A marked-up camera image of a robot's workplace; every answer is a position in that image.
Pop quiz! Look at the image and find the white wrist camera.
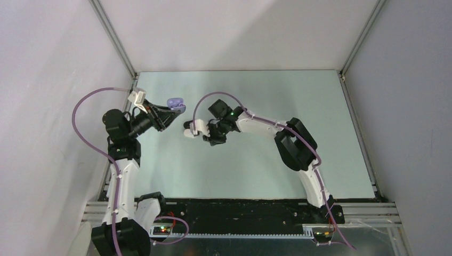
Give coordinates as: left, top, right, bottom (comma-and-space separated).
127, 88, 147, 113
189, 119, 210, 138

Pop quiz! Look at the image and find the right controller board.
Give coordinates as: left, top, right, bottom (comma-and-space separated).
313, 231, 334, 244

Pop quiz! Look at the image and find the aluminium frame rail front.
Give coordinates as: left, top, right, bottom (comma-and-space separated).
82, 201, 403, 241

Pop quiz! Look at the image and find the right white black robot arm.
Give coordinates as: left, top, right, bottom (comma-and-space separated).
191, 100, 332, 223

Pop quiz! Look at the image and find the purple earbud charging case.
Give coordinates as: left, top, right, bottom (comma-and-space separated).
167, 98, 186, 111

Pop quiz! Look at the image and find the left controller board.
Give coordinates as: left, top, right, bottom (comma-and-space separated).
152, 226, 172, 236

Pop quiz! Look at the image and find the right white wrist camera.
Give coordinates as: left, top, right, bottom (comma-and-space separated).
189, 119, 210, 138

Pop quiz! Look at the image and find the white earbud charging case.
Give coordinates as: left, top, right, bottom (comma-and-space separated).
183, 129, 198, 139

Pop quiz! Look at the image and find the black earbud charging case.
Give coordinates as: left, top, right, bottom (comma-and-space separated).
183, 121, 192, 129

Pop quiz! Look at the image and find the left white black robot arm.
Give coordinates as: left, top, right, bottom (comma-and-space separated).
91, 98, 185, 255

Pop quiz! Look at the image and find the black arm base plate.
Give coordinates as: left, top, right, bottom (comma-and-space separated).
157, 198, 344, 223

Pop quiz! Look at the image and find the controller board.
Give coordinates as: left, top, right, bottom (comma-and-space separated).
313, 231, 334, 244
152, 226, 172, 236

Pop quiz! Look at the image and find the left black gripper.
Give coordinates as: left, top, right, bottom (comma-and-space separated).
126, 99, 180, 139

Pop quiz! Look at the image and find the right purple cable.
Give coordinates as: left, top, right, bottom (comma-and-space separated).
192, 92, 357, 251

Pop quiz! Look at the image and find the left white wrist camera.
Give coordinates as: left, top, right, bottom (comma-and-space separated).
127, 88, 147, 113

